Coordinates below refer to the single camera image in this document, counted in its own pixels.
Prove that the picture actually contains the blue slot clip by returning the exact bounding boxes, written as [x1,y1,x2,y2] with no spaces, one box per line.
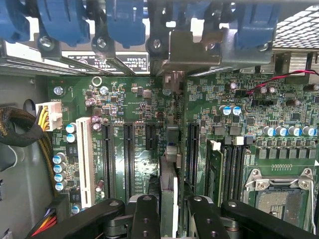
[36,0,91,47]
[0,0,31,43]
[106,0,147,49]
[235,0,280,50]

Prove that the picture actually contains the black RAM slot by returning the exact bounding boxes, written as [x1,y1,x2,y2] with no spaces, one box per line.
[231,136,242,200]
[223,136,232,200]

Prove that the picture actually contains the short black expansion slot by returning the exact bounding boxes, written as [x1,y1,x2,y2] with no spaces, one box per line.
[145,121,157,150]

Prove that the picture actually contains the long black expansion slot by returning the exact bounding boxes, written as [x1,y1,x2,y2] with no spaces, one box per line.
[186,121,200,188]
[101,121,116,200]
[123,121,136,198]

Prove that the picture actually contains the white power connector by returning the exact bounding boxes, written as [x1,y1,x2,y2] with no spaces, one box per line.
[35,101,63,132]

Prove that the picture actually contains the red and orange wires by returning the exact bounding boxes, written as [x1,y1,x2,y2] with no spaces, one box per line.
[31,208,58,237]

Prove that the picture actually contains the black sleeved cable bundle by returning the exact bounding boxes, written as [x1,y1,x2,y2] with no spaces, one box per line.
[0,107,57,197]

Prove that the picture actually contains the green motherboard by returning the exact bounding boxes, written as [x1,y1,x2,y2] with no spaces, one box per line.
[47,71,319,239]

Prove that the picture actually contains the open black PC case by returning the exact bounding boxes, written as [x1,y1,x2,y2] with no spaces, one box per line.
[0,0,319,78]

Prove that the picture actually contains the RAM stick with white labels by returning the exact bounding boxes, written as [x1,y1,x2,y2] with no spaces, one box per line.
[205,139,224,207]

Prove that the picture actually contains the white expansion slot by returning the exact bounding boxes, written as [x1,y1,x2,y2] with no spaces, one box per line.
[75,116,97,209]

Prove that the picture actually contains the red and black wire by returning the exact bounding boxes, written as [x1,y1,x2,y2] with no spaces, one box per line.
[245,69,319,97]

